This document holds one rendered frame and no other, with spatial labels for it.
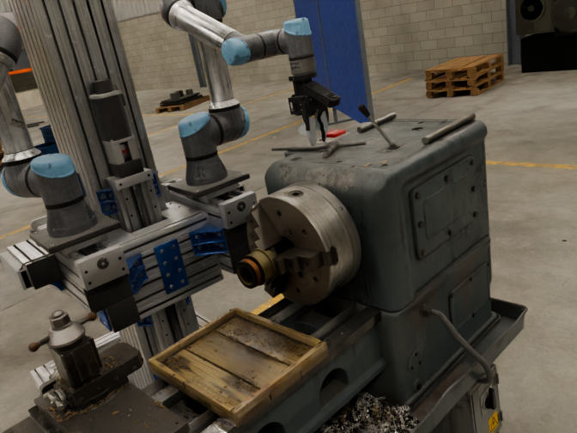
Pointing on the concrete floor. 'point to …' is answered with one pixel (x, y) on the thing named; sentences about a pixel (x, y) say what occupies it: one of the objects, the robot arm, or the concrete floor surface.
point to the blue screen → (339, 53)
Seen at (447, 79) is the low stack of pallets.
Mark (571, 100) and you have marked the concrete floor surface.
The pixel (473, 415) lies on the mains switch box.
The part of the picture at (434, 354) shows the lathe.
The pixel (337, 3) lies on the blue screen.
